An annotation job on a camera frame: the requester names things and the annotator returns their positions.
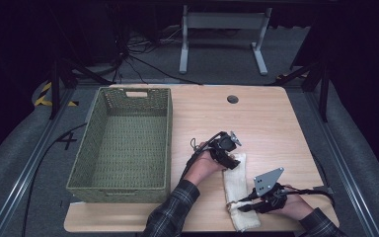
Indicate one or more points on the metal floor rail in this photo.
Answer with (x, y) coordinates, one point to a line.
(23, 177)
(342, 164)

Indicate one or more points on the white metal table frame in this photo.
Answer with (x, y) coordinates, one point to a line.
(223, 20)

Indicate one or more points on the yellow black hazard tape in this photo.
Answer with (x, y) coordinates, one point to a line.
(42, 98)

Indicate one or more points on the black metal stand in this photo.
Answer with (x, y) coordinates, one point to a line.
(324, 98)
(55, 92)

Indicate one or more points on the person's right hand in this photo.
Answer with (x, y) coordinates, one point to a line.
(296, 205)

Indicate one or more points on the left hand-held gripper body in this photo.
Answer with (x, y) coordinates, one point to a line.
(225, 143)

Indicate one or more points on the green woven basket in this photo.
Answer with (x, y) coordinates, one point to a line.
(128, 148)

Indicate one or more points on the white cloth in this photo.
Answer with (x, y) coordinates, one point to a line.
(237, 187)

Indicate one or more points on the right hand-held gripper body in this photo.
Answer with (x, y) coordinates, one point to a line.
(269, 189)

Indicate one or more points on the person's left hand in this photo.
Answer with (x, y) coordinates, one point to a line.
(202, 168)

